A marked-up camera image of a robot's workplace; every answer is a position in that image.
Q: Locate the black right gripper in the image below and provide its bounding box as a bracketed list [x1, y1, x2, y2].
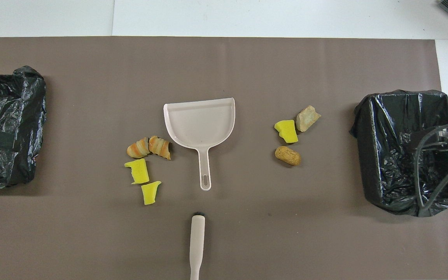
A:
[410, 122, 448, 156]

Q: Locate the croissant piece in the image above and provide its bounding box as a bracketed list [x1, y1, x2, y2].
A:
[126, 137, 150, 159]
[149, 135, 172, 161]

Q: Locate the beige bread chunk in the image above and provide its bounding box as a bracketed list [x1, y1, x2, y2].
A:
[296, 105, 322, 133]

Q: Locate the notched yellow sponge piece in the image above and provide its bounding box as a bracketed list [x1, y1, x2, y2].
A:
[124, 158, 150, 185]

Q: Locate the small yellow green sponge piece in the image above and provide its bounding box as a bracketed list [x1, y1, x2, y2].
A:
[141, 181, 162, 205]

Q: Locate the brown bread roll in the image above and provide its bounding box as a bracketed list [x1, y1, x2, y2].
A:
[275, 146, 302, 166]

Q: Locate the pink plastic dustpan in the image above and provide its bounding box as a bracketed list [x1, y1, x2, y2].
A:
[163, 97, 236, 191]

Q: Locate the pink brush with black bristles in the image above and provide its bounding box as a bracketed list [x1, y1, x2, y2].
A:
[189, 212, 206, 280]

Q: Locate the black bag lined bin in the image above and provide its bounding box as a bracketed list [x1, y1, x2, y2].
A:
[349, 89, 448, 217]
[0, 65, 47, 189]

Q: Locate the brown table mat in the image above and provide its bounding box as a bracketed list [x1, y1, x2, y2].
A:
[0, 37, 448, 280]

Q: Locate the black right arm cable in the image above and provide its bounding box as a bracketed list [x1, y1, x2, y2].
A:
[414, 124, 448, 217]

